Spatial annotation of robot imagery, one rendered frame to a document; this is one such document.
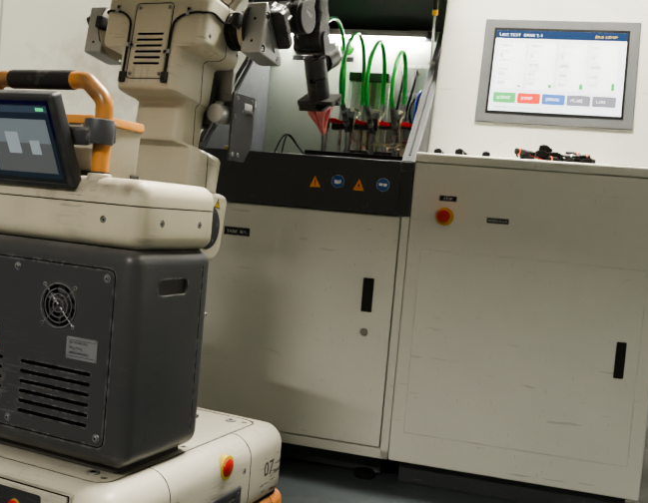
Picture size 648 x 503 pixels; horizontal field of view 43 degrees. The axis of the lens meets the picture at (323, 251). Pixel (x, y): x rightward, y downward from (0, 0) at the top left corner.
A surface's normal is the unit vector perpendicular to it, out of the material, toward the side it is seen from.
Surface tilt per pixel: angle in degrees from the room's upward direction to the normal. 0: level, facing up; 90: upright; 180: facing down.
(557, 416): 90
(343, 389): 90
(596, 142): 76
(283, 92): 90
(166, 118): 82
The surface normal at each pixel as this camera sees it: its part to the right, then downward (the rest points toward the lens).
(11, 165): -0.41, 0.43
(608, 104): -0.23, -0.21
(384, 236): -0.26, 0.03
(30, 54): 0.91, 0.10
